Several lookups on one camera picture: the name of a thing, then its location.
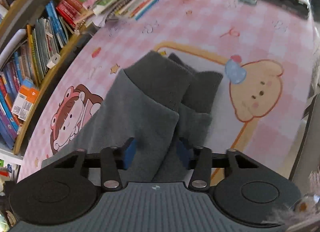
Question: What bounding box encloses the row of leaning books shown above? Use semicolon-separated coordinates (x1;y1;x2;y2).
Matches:
1;1;73;150

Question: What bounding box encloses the pink checkered table mat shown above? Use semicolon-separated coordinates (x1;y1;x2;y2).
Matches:
17;0;316;184

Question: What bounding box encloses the wooden bookshelf board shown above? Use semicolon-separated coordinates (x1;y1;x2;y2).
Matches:
1;0;98;157

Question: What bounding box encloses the white USB charger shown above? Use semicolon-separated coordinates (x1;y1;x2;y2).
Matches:
47;53;60;69

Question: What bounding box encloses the upper orange white box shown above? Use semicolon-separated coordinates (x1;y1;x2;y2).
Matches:
11;85;40;121

